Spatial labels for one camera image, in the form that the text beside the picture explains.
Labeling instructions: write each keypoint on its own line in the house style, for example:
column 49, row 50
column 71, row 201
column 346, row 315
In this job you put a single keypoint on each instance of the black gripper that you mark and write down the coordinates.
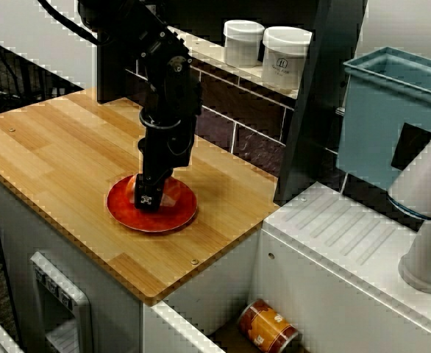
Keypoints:
column 167, row 147

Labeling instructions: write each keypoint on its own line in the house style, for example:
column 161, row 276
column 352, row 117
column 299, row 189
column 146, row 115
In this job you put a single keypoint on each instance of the black square patch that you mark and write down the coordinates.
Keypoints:
column 412, row 147

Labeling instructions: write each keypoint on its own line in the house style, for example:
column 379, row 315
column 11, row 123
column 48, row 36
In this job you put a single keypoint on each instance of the dark tile backsplash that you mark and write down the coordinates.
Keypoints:
column 252, row 125

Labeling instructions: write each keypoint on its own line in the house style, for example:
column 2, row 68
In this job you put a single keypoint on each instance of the orange soup can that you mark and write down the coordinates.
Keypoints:
column 265, row 325

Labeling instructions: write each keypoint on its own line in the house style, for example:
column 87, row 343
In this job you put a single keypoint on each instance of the cream shelf ledge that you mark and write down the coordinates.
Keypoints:
column 223, row 59

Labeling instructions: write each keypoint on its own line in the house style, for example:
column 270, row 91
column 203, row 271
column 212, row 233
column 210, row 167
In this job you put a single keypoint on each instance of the wide black upright post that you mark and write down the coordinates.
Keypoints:
column 311, row 110

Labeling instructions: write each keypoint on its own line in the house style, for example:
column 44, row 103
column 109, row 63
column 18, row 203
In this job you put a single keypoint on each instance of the teal plastic bin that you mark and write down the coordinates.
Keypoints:
column 370, row 128

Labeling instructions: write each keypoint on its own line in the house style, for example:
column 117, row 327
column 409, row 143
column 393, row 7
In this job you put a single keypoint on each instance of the white jar with logo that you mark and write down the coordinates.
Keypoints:
column 283, row 62

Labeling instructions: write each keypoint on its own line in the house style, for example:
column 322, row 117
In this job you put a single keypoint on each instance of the plain white lidded jar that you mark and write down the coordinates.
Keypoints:
column 243, row 44

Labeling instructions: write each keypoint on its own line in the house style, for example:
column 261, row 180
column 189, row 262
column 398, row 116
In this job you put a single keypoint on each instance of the round red plate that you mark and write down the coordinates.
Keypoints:
column 156, row 220

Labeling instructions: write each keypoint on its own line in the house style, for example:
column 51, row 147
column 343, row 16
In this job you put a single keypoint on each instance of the narrow black upright post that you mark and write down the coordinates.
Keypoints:
column 116, row 81

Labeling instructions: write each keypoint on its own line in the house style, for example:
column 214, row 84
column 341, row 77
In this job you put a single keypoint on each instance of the white toy sink unit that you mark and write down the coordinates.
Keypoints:
column 329, row 257

